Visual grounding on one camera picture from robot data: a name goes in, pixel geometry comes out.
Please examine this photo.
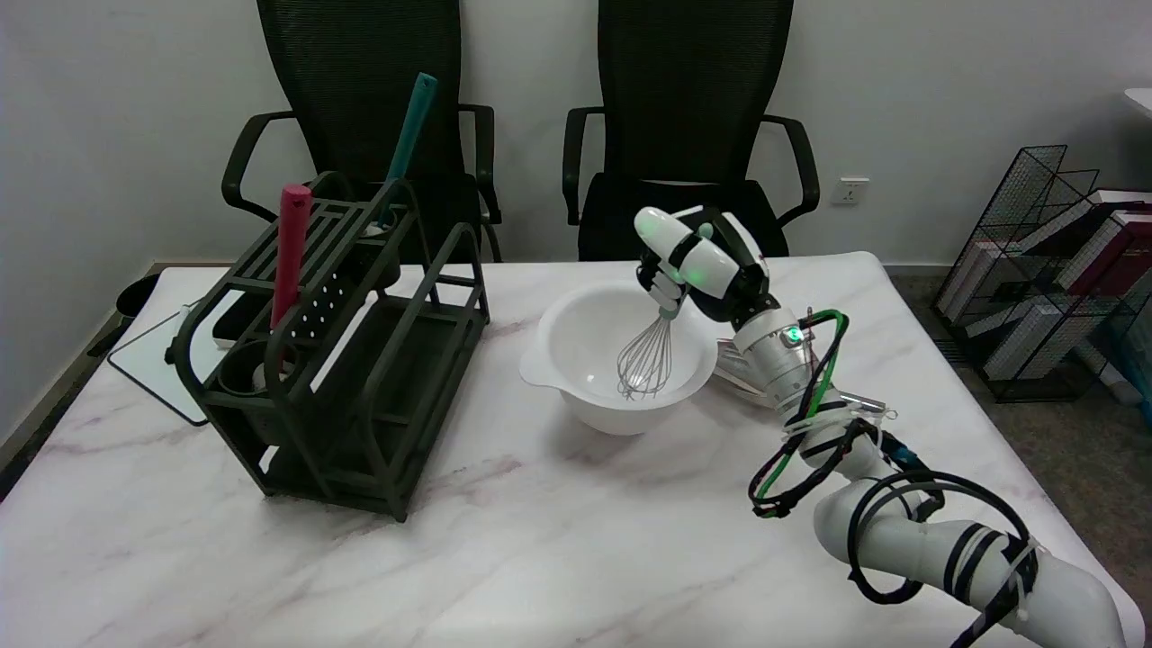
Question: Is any dark green dish rack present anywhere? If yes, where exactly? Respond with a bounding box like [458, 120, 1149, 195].
[165, 171, 491, 524]

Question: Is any teal handled utensil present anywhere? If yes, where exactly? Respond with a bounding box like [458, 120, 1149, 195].
[376, 72, 439, 228]

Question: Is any black round bin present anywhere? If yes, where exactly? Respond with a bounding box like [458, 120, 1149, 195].
[115, 273, 163, 320]

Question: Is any silver metal scoop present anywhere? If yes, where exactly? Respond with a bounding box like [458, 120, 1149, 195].
[715, 337, 887, 415]

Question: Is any whisk with mint handle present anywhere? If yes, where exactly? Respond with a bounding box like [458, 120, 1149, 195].
[616, 304, 683, 402]

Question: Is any white mixing bowl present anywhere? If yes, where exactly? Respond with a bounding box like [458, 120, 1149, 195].
[519, 281, 719, 437]

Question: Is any white books stack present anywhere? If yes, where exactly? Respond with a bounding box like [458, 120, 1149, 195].
[936, 189, 1152, 381]

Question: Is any black cable loop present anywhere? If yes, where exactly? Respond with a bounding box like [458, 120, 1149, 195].
[844, 470, 1040, 606]

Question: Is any white tray with black rim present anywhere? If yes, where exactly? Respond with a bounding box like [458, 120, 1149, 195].
[107, 286, 280, 428]

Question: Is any black wire book rack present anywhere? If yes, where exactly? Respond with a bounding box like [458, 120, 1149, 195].
[931, 144, 1152, 404]

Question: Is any black mesh office chair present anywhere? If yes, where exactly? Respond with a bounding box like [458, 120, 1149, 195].
[221, 0, 503, 264]
[562, 0, 821, 263]

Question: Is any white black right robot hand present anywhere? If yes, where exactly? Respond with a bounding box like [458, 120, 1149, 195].
[634, 205, 772, 327]

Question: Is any red handled utensil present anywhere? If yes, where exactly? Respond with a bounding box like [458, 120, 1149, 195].
[266, 184, 313, 377]

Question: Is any green cable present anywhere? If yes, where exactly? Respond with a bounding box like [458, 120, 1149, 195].
[752, 309, 851, 512]

